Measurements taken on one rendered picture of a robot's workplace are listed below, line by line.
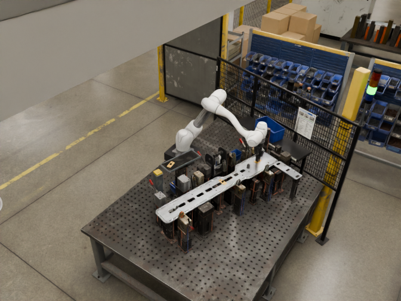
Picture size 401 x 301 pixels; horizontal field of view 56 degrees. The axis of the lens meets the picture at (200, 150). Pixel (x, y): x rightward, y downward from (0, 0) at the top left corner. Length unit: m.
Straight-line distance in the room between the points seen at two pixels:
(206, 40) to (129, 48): 5.46
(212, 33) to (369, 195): 3.07
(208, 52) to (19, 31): 5.59
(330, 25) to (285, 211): 6.97
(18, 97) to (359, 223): 4.79
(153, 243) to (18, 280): 1.56
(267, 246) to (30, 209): 2.91
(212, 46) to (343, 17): 4.89
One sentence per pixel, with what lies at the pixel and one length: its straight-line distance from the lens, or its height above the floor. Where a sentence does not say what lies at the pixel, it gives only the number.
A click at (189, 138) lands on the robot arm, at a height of 1.00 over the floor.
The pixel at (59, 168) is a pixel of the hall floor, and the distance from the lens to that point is 5.53.
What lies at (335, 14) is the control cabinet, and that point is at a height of 0.60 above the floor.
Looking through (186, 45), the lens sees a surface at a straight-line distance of 6.05.
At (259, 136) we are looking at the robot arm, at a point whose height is 1.42.
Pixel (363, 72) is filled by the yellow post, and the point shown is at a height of 2.00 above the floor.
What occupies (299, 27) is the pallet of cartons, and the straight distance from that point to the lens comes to 8.02.
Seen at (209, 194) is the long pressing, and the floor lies 1.00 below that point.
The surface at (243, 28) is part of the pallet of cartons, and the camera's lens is 7.12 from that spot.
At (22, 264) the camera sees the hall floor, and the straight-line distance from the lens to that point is 4.50.
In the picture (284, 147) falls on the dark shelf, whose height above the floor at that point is 1.03.
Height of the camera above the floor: 3.36
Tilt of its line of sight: 37 degrees down
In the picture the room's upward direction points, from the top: 2 degrees clockwise
